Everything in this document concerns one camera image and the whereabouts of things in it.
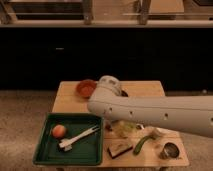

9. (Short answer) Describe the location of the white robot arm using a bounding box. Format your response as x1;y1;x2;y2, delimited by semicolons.
87;75;213;138

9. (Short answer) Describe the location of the orange bowl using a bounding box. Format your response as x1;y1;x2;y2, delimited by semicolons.
76;79;97;98

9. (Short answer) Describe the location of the brown chalkboard eraser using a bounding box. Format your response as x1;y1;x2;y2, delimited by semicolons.
107;140;133;159

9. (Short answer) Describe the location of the orange peach fruit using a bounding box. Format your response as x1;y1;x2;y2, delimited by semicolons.
52;125;66;138

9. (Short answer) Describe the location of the green plastic tray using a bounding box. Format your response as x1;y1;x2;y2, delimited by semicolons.
32;112;105;167

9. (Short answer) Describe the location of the green cucumber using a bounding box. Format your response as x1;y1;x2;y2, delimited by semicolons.
133;135;153;155

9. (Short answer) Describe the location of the white cup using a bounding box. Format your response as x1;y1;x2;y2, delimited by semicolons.
151;128;165;139

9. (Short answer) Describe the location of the metal tin can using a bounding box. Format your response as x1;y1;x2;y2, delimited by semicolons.
161;142;180;159

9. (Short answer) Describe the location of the wooden shelf rail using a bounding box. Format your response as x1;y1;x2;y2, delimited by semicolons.
0;0;213;28

